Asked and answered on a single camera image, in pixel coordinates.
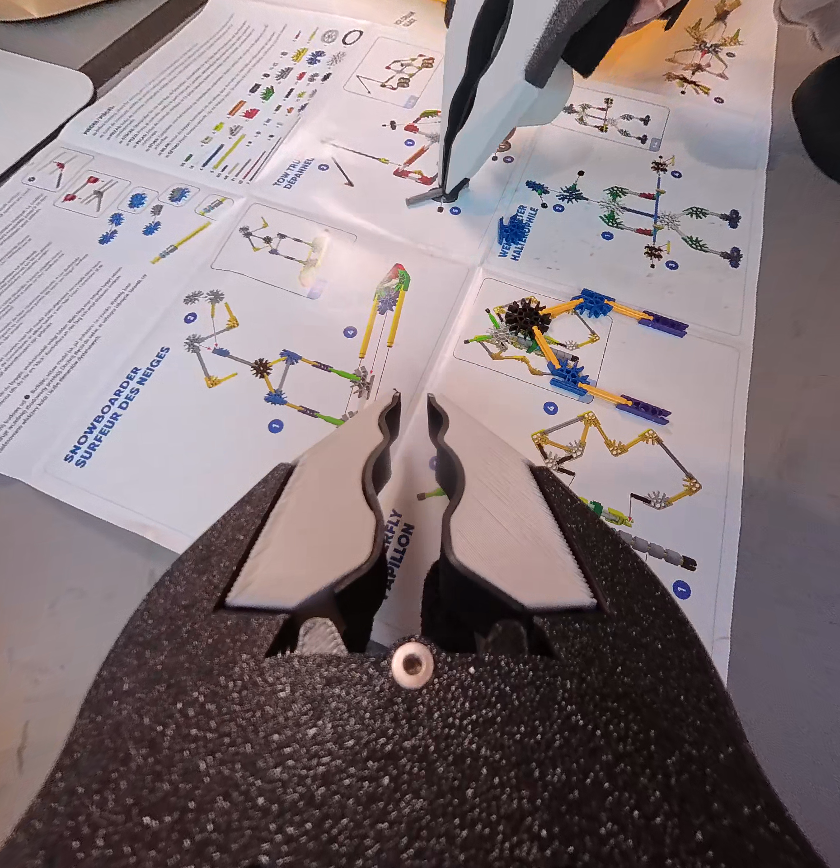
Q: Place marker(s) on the blue yellow toy rod model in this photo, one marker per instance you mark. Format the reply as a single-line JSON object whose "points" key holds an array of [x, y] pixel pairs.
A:
{"points": [[528, 315]]}

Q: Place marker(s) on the grey toy rod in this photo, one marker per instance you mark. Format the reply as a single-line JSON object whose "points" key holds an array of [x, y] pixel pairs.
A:
{"points": [[423, 198]]}

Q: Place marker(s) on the person's right forearm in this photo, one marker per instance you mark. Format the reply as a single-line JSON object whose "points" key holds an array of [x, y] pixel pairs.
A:
{"points": [[816, 20]]}

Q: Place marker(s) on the grey desk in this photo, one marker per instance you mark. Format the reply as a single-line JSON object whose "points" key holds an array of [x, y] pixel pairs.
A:
{"points": [[799, 407]]}

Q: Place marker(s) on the black rounded object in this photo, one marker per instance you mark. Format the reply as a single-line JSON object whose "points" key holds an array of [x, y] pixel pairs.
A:
{"points": [[830, 115]]}

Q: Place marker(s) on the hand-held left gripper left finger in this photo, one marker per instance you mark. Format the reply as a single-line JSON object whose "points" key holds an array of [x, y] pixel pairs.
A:
{"points": [[311, 529]]}

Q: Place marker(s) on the white instruction sheet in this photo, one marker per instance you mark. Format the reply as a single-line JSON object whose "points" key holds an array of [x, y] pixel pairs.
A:
{"points": [[420, 305]]}

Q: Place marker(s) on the white stand with wooden board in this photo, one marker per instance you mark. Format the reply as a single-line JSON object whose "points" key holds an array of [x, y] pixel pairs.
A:
{"points": [[26, 108]]}

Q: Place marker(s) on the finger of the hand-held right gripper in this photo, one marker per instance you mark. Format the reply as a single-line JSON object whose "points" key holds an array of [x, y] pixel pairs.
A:
{"points": [[457, 41], [521, 108]]}

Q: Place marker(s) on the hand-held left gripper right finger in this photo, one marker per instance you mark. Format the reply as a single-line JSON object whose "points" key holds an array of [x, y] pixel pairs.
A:
{"points": [[514, 529]]}

